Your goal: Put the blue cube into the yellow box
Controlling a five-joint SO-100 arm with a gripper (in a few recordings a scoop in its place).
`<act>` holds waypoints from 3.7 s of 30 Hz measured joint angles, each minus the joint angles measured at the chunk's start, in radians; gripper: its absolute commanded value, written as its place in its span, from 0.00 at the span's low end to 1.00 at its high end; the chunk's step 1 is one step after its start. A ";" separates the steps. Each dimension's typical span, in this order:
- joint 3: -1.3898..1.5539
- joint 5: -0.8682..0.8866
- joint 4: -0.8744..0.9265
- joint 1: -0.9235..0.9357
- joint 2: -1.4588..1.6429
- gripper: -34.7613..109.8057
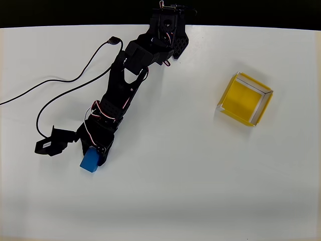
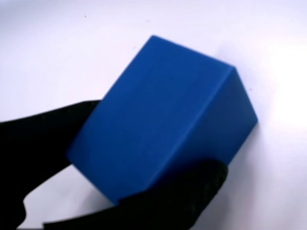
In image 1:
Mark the black webcam on gripper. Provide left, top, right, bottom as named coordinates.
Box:
left=34, top=125, right=79, bottom=157

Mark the blue cube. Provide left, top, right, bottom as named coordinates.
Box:
left=79, top=147, right=101, bottom=174

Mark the white red wrist servo wire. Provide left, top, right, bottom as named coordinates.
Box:
left=83, top=99, right=119, bottom=151

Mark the thin black camera cable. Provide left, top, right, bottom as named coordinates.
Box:
left=36, top=68, right=112, bottom=139

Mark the black cable with ferrite bead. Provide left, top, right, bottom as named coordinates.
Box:
left=0, top=36, right=124, bottom=106

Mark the yellow open box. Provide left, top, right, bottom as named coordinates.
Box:
left=216, top=71, right=274, bottom=128

